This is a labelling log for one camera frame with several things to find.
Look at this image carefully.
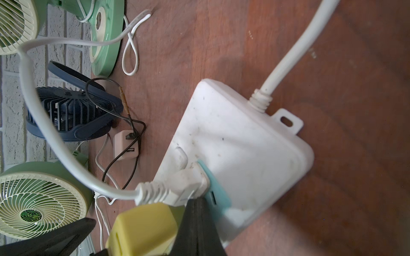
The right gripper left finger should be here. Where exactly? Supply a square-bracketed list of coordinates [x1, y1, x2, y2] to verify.
[1, 218, 96, 256]

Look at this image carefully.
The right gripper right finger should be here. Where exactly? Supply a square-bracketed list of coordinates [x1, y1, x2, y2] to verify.
[170, 197, 226, 256]

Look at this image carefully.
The yellow USB charger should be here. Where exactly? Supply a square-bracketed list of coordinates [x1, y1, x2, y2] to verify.
[105, 203, 185, 256]

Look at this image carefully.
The large green fan front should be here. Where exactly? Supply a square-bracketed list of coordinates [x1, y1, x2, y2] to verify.
[1, 161, 94, 240]

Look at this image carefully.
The white power strip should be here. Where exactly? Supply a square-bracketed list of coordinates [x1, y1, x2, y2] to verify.
[154, 79, 315, 246]

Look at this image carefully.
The navy blue desk fan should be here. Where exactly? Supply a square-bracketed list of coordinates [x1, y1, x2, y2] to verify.
[36, 61, 115, 142]

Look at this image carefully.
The green fan at back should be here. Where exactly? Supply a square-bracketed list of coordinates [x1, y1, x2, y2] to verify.
[1, 1, 125, 83]

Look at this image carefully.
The white fan power cable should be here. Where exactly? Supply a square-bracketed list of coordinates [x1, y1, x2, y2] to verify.
[17, 9, 210, 207]

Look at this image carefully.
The black cable of blue fan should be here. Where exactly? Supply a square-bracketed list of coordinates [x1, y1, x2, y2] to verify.
[84, 76, 147, 190]

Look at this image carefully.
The white power strip cord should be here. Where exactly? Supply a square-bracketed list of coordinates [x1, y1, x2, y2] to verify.
[248, 0, 341, 113]

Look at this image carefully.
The white cable of back fan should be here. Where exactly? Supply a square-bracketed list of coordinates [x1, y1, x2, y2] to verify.
[75, 0, 140, 77]

